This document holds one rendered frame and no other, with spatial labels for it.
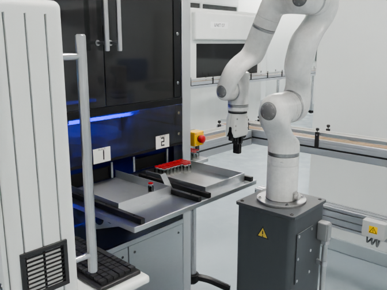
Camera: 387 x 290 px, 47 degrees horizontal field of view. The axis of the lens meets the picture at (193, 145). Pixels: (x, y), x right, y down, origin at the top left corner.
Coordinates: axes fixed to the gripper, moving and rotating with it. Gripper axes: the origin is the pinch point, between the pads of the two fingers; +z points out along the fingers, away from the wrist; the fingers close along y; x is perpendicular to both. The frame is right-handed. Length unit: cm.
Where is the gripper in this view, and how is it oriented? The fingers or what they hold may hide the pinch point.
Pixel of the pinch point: (236, 148)
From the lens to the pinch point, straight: 186.2
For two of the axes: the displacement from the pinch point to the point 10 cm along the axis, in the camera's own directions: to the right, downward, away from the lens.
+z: 0.0, 9.7, 2.2
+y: -6.7, 1.7, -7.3
